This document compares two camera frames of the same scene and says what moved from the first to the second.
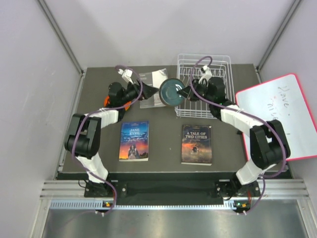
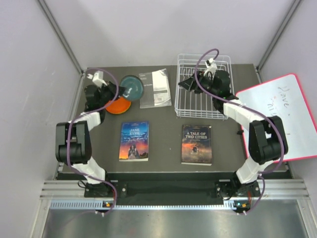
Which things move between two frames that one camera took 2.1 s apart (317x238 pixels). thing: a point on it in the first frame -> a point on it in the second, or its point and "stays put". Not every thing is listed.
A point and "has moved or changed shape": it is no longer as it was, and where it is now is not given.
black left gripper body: [130, 94] -> [107, 93]
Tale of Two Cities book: [196, 145] stays put
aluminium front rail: [273, 195] stays put
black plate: [168, 91] has moved or changed shape
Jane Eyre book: [134, 141] stays put
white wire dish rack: [192, 67] stays put
